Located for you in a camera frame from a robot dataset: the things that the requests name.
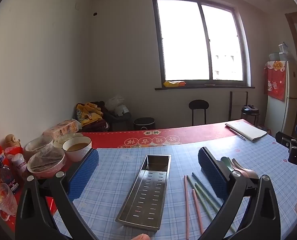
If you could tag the green chopstick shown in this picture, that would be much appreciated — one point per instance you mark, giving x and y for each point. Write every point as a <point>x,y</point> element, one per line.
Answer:
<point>206,196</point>
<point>201,200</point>

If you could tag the white paper cup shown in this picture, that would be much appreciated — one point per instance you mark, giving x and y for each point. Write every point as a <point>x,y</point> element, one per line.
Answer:
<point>20,163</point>

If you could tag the black round bin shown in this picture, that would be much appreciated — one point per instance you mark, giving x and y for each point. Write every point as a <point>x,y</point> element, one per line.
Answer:
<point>144,123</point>

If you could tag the red printed tablecloth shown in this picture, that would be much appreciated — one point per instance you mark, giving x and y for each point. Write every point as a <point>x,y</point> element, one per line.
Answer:
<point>188,132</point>

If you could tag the beige cartoon water bottle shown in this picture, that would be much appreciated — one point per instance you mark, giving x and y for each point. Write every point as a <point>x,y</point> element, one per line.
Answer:
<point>13,141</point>

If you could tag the blue plaid table mat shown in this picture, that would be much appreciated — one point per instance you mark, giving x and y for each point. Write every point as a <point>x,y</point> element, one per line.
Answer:
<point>113,180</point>

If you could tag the red printed hanging cloth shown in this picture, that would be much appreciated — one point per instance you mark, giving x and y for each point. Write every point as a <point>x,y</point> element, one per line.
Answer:
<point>276,82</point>

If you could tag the dark red garment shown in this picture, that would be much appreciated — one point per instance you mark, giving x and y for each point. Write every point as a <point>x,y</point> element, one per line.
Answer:
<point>99,125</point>

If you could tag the black round stool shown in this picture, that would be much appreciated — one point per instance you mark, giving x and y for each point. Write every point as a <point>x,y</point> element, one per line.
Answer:
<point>198,105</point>

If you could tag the person's left hand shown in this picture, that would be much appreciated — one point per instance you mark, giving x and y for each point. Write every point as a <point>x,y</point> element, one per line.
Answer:
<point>140,237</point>

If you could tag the large white plastic bag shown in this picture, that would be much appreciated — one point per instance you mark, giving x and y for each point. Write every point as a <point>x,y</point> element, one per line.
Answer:
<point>114,102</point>

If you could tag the clear glass cup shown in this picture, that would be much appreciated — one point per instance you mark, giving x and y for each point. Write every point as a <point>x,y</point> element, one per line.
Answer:
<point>4,200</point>

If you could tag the wooden door frame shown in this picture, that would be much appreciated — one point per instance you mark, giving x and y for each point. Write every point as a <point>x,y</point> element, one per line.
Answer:
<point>293,40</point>

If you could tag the grey pen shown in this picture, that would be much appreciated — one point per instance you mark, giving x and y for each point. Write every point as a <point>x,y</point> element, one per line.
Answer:
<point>237,133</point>

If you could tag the black metal rack frame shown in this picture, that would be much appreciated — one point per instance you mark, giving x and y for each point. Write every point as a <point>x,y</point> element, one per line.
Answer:
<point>230,105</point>

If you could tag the small white plastic bag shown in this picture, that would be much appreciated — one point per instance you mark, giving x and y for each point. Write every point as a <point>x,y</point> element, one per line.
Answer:
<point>121,110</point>

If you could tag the yellow and orange soft item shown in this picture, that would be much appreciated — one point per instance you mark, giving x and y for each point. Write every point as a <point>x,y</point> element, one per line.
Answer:
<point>174,83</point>

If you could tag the orange tissue pack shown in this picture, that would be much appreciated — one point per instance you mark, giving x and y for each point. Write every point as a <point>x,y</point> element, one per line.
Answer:
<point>62,128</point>

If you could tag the white bowl with soup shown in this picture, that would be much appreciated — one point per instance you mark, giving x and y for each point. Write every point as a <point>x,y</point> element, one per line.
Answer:
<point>77,152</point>

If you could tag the tall clear plastic container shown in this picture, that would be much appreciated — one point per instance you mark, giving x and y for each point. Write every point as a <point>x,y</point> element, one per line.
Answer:
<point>283,51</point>

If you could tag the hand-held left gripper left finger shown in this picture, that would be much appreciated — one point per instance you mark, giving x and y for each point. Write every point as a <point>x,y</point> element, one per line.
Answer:
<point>84,172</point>

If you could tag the pink film-covered bowl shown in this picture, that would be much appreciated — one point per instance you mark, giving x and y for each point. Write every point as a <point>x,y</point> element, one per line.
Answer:
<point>46,165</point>

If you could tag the dark armchair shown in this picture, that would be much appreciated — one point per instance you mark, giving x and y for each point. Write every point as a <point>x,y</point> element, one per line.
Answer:
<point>118,122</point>

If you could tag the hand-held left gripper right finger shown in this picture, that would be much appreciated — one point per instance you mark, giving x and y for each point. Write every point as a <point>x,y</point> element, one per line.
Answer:
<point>212,175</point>

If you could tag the green plastic spoon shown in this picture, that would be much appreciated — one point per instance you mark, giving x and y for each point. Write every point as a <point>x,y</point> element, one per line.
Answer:
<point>224,160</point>

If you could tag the yellow garment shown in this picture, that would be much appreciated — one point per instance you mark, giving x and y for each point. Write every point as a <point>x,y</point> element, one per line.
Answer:
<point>89,112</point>

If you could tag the perforated metal utensil tray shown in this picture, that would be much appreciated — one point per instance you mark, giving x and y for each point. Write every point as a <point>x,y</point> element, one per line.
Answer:
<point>146,192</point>

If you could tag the dark framed window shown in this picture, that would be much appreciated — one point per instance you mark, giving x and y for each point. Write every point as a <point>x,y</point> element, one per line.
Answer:
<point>201,40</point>

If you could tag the grey film-covered bowl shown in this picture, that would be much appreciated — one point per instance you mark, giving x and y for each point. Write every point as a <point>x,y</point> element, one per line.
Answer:
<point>38,143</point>

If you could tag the black pressure cooker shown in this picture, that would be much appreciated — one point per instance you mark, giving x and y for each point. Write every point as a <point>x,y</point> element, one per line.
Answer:
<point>250,112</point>

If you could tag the glass bottle blue label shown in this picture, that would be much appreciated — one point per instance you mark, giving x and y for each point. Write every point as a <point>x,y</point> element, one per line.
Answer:
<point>6,177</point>

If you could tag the white notebook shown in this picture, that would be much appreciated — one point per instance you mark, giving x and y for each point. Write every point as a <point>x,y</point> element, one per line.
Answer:
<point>247,130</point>

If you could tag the white film-covered bowl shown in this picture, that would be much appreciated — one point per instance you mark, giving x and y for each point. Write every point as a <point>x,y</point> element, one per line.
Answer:
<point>67,137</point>

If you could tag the pink chopstick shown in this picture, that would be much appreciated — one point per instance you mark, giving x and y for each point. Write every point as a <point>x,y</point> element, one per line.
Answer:
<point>186,205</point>
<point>198,211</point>

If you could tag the low clear plastic container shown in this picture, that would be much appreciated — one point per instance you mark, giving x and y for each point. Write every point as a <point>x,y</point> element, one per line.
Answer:
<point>274,57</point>

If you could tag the white refrigerator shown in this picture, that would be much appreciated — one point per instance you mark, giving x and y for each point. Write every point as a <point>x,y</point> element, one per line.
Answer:
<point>292,92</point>

